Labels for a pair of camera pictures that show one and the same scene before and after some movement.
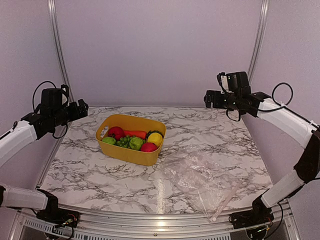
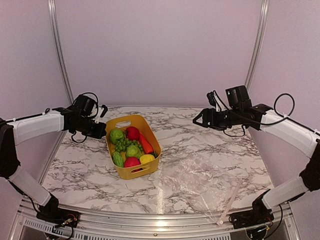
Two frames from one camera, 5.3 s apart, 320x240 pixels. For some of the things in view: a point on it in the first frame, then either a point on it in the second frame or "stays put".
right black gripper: (209, 95) to (213, 124)
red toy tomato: (116, 132) to (133, 133)
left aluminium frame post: (53, 13) stays put
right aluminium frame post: (259, 37) stays put
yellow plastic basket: (128, 122) to (138, 121)
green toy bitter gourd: (151, 132) to (117, 159)
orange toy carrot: (137, 133) to (148, 147)
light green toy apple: (109, 140) to (116, 135)
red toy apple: (148, 147) to (131, 161)
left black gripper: (83, 111) to (98, 134)
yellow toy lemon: (155, 138) to (145, 158)
